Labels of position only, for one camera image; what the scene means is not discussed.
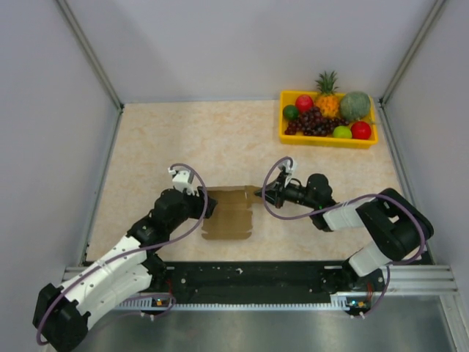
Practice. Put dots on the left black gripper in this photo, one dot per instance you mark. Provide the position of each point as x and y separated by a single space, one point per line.
198 202

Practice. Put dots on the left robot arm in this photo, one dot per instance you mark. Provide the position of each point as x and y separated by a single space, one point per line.
66 313

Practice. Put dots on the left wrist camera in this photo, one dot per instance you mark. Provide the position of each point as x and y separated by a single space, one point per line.
182 180

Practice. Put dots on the red apple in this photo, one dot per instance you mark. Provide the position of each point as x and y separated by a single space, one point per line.
361 130
304 103

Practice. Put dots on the red apple front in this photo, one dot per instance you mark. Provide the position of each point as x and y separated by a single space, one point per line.
361 130

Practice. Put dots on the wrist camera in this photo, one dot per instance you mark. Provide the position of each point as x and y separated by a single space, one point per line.
287 169
182 180

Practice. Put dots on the pineapple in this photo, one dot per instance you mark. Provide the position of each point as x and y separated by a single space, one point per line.
327 100

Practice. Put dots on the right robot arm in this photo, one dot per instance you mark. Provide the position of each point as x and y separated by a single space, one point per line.
396 227

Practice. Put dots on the aluminium frame rail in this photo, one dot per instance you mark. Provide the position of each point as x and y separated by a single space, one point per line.
409 280

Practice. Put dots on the red apple back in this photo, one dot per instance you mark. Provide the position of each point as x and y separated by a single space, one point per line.
304 103

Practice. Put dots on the light green lime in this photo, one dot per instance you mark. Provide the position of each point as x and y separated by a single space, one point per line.
342 132

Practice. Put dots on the purple grape bunch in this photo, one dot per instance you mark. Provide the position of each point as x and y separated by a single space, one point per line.
313 123

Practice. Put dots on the green melon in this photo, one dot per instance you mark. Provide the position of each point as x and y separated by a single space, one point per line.
355 106

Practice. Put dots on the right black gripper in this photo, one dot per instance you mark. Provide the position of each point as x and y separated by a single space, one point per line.
276 192

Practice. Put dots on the yellow plastic tray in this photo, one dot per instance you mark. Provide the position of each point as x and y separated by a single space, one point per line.
288 97

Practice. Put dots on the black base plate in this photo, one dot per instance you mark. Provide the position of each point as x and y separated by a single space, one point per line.
262 282

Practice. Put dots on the white cable duct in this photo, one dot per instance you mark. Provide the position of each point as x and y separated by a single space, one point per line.
337 303

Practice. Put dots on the dark green lime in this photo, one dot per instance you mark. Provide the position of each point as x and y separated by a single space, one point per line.
290 112

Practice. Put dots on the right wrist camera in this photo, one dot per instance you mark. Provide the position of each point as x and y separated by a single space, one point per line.
287 169

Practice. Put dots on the brown cardboard box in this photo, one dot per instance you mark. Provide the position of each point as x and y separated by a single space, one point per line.
231 219

